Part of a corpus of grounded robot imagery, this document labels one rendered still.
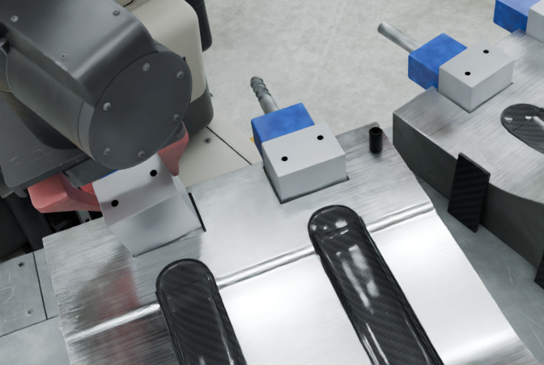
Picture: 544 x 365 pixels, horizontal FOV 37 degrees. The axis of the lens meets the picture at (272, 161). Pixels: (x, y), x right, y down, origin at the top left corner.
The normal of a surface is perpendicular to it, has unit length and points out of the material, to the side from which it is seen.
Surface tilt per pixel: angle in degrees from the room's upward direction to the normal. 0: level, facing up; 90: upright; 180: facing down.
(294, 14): 0
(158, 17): 8
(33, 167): 14
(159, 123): 95
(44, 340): 0
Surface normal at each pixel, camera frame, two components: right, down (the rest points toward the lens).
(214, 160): -0.11, -0.67
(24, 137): -0.20, -0.48
